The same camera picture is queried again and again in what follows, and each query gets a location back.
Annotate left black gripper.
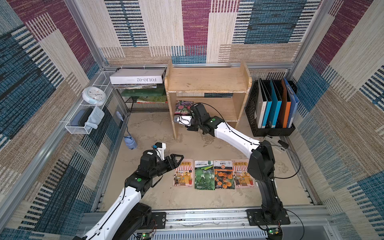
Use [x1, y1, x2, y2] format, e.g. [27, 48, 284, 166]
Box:
[148, 154, 183, 179]

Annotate purple flower seed bag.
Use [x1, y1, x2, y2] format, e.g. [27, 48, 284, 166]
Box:
[175, 101, 194, 116]

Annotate green melon seed bag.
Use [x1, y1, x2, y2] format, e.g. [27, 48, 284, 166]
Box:
[194, 161, 215, 191]

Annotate orange marigold seed bag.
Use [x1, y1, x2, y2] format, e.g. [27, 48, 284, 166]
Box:
[214, 160, 236, 190]

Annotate pink flower shop seed bag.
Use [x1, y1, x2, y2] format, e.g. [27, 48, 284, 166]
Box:
[232, 160, 258, 188]

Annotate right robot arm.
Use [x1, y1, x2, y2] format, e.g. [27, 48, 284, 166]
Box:
[190, 103, 291, 225]

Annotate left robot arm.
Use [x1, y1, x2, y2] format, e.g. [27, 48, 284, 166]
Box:
[74, 150, 184, 240]

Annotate wooden two-tier shelf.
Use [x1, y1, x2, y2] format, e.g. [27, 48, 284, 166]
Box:
[164, 61, 252, 139]

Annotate green book on rack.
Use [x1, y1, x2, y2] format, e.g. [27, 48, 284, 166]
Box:
[121, 88, 166, 98]

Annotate black file holder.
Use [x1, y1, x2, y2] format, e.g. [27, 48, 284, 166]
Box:
[245, 78, 300, 137]

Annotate white binder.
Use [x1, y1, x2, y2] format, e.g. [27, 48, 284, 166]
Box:
[255, 80, 267, 129]

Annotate teal binder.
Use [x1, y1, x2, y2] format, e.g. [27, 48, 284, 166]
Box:
[269, 80, 282, 128]
[262, 81, 272, 129]

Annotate grey stapler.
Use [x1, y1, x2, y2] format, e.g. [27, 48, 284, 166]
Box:
[264, 135, 289, 152]

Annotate white folio box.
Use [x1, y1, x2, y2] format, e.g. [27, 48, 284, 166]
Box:
[110, 69, 166, 85]

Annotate orange binder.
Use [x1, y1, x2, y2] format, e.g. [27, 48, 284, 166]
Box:
[279, 79, 291, 128]

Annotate light blue cloth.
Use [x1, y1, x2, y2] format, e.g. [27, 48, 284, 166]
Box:
[85, 107, 105, 131]

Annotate blue binder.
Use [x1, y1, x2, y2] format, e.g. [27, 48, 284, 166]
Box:
[284, 78, 300, 128]

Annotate white round clock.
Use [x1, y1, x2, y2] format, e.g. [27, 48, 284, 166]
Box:
[82, 86, 107, 106]

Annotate dark pouch in basket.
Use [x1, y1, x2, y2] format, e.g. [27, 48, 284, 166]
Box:
[71, 108, 93, 127]

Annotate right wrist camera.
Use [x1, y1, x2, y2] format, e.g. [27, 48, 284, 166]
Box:
[174, 115, 193, 127]

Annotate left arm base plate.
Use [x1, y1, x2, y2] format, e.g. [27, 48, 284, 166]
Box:
[123, 211, 167, 231]

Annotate black wire rack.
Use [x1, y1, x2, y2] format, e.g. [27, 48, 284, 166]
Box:
[110, 68, 169, 112]

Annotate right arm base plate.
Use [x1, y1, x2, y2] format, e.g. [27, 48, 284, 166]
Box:
[246, 209, 291, 226]

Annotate white wire basket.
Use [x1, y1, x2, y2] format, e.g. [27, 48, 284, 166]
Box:
[65, 71, 112, 135]

